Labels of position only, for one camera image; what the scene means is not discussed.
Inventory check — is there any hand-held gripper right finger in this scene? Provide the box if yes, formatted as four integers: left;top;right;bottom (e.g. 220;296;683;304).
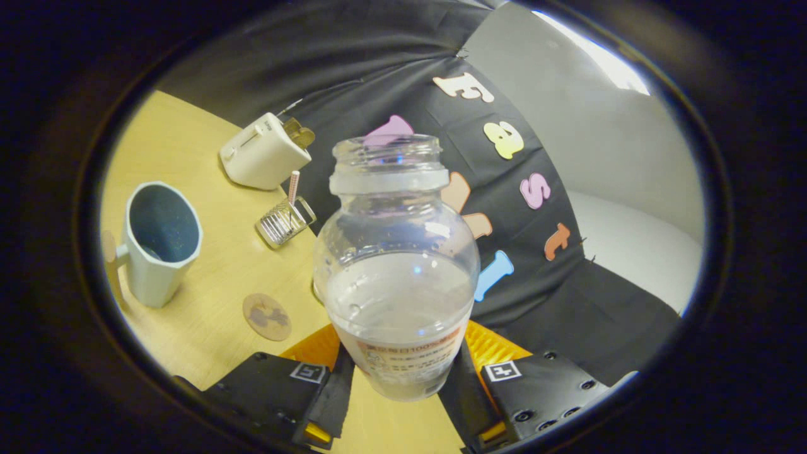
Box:
438;320;612;451

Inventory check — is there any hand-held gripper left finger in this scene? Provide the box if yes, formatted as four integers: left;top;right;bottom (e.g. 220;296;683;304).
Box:
173;323;356;451

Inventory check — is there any round brown coaster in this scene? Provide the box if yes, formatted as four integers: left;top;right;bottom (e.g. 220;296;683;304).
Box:
243;293;293;342

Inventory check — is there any clear plastic juice bottle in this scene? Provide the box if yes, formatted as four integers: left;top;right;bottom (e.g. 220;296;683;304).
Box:
312;134;481;402

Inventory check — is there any light blue cup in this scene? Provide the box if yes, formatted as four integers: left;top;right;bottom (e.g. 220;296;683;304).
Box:
113;182;204;308

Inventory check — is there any wooden table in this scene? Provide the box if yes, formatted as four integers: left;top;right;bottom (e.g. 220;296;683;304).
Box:
101;90;467;454

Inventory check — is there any white toaster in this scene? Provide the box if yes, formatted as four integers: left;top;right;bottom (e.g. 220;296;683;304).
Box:
219;112;312;191

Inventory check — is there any metal wire basket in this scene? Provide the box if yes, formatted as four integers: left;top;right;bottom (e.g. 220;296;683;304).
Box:
257;196;317;249

